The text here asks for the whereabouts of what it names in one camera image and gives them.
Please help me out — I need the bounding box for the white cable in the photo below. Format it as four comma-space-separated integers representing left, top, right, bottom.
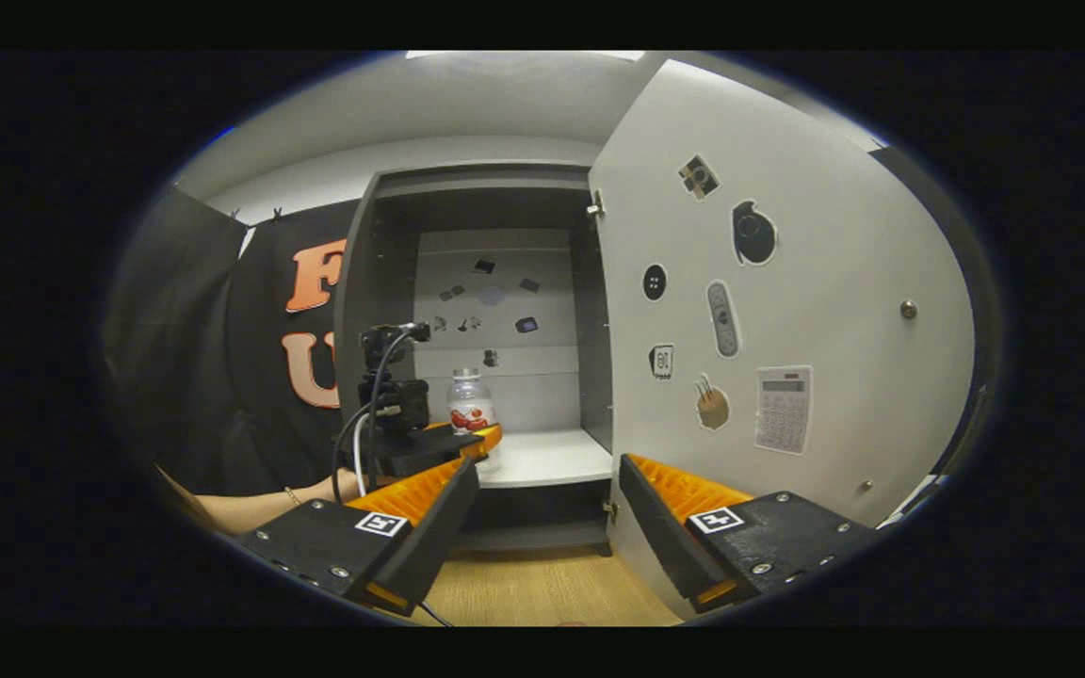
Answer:
352, 412, 372, 496

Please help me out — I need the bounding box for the black backdrop cloth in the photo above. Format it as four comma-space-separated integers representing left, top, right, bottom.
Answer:
105, 141, 1005, 500

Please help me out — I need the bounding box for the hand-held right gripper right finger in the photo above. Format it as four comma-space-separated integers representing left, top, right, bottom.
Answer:
618, 454, 883, 613

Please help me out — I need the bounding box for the white cabinet door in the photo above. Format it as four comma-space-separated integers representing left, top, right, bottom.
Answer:
588, 58, 977, 618

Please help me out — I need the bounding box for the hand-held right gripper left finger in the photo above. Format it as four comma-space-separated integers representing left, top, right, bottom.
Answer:
236, 457, 480, 618

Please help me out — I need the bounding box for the rectangular ceiling light panel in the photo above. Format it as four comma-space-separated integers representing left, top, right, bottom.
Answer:
406, 50, 647, 63

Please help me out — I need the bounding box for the grey cabinet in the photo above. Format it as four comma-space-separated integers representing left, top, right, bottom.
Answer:
333, 165, 619, 557

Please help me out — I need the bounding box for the clear bottle with red label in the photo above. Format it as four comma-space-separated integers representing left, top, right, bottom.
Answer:
446, 367, 503, 472

